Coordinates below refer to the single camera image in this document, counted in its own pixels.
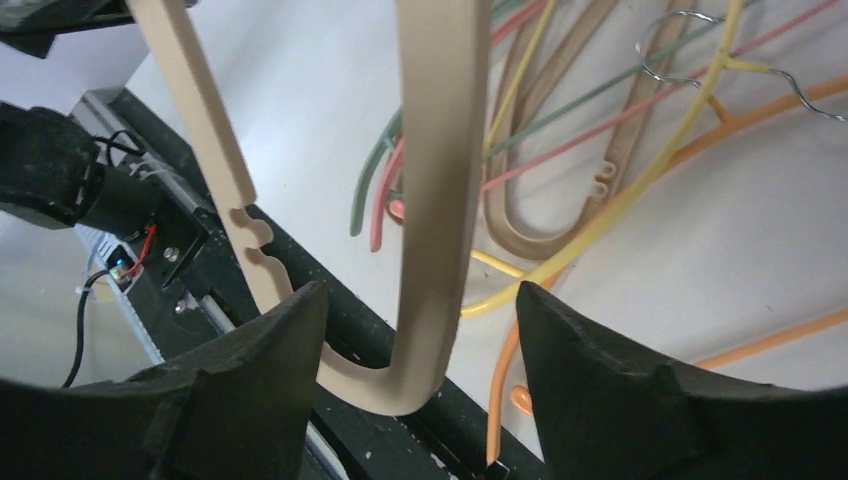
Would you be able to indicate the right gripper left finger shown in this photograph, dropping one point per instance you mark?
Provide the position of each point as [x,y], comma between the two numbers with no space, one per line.
[235,407]

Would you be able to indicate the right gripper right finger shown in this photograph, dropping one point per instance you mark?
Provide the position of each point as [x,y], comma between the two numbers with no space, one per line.
[608,407]

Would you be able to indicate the yellow wire hanger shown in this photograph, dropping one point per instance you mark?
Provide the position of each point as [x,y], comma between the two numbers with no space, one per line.
[624,201]

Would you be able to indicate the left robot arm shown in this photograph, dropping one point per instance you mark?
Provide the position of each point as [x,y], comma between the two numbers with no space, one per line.
[55,175]

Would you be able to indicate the green wire hanger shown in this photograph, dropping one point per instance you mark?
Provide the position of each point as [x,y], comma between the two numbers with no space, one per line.
[385,140]

